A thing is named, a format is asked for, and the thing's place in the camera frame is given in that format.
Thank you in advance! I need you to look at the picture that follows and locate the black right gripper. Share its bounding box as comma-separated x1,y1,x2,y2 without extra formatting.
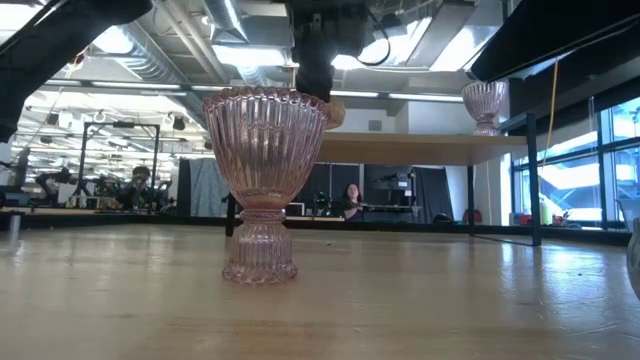
289,0,374,104

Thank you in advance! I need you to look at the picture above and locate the amber ribbed glass candle holder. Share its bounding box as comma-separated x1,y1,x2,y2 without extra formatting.
319,97,347,131

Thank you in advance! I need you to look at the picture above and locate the pink ribbed glass candle holder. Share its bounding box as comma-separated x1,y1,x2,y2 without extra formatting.
202,86,329,286
460,80,509,137

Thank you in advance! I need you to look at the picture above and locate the fluorescent ceiling light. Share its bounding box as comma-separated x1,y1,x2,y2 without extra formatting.
387,92,465,104
90,80,182,91

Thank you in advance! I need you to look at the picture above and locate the wooden shelf with black legs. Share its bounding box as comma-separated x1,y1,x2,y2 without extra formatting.
224,113,542,247

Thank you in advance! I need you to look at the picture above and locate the person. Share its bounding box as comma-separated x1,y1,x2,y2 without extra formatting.
335,182,369,222
117,165,166,211

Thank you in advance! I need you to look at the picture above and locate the grey blue curtain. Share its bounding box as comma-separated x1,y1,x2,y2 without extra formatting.
187,157,231,219

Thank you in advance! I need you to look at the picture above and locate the black curtain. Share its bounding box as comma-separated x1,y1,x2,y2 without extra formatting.
302,163,449,225

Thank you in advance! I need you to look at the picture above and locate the large window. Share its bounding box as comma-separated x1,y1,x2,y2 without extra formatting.
509,97,640,226

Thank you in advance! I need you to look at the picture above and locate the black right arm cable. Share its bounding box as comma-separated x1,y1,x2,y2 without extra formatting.
355,7,392,67

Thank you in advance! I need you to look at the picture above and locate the silver ventilation duct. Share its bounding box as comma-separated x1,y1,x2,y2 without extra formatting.
112,0,251,126

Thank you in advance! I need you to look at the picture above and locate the black aluminium table frame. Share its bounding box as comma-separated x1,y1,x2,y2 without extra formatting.
0,212,632,247

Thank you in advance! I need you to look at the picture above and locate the yellow hanging strap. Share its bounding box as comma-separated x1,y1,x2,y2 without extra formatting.
546,58,560,169

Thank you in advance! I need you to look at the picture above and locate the black stand frame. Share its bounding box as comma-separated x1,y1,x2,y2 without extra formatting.
79,121,162,201

